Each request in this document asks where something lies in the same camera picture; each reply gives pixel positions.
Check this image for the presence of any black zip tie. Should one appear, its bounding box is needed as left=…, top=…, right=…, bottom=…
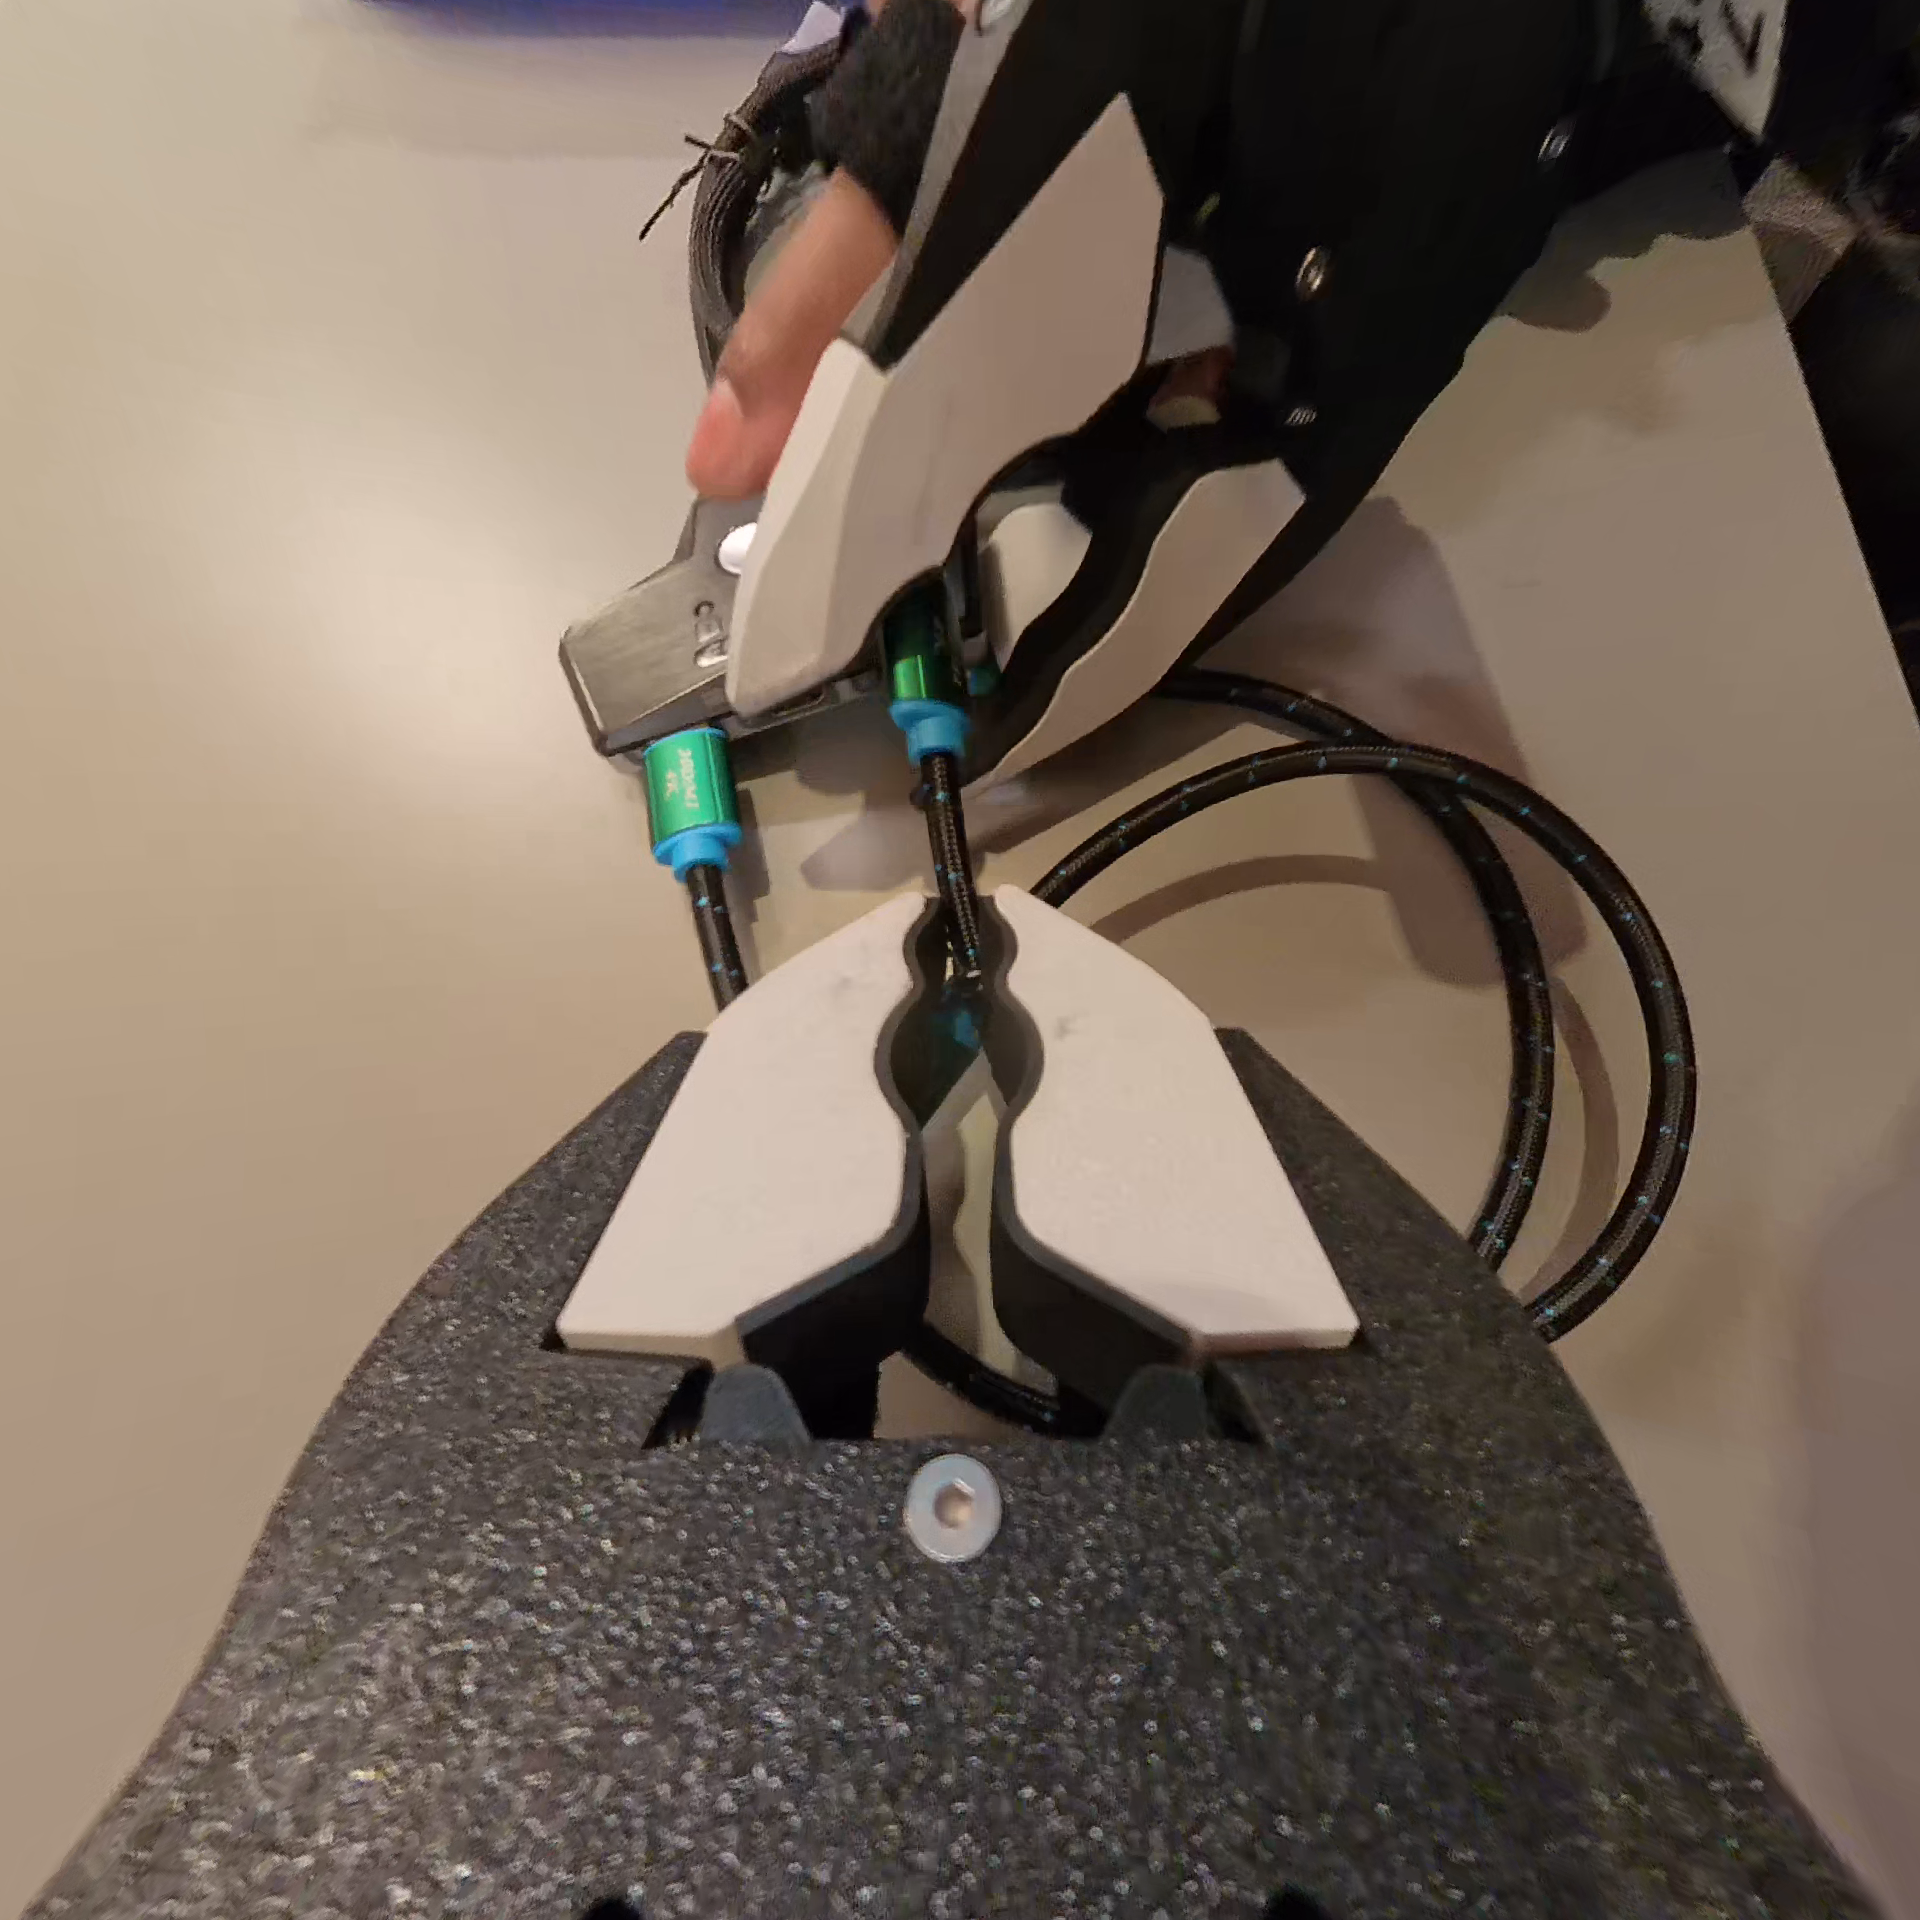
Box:
left=642, top=113, right=760, bottom=242

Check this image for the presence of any person's right hand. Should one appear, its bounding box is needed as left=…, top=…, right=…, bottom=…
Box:
left=688, top=167, right=905, bottom=500

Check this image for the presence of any black metal switch box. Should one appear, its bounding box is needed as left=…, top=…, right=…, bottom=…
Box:
left=560, top=496, right=991, bottom=759

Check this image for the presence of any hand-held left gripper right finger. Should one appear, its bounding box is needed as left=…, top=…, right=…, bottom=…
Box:
left=983, top=885, right=1364, bottom=1367

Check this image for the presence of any green plug braided cable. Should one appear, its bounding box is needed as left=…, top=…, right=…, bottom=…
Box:
left=637, top=724, right=753, bottom=1011
left=882, top=592, right=1699, bottom=1443
left=682, top=68, right=843, bottom=398

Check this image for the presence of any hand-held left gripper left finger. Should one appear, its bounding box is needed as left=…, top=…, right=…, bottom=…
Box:
left=555, top=891, right=932, bottom=1367

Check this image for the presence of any blue plastic bin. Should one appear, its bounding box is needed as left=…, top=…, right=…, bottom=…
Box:
left=361, top=0, right=843, bottom=17

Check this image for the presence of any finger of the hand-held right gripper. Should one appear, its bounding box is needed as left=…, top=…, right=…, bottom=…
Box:
left=983, top=456, right=1311, bottom=784
left=724, top=93, right=1175, bottom=719

